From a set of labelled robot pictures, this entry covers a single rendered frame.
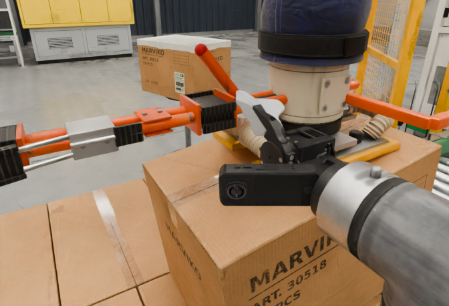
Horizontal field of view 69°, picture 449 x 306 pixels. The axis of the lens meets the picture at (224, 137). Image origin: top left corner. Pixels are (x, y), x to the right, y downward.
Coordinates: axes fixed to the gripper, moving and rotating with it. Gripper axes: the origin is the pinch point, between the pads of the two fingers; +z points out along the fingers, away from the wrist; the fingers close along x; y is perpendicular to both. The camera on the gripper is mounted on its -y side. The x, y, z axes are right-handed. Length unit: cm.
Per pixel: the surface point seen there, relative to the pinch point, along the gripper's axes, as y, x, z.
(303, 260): 12.4, -26.0, -5.7
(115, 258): -15, -57, 49
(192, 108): -1.5, 2.1, 11.3
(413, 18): 131, 12, 55
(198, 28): 499, -69, 1060
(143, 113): -9.9, 2.0, 13.7
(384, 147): 39.0, -10.5, -0.7
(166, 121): -6.9, 0.8, 10.8
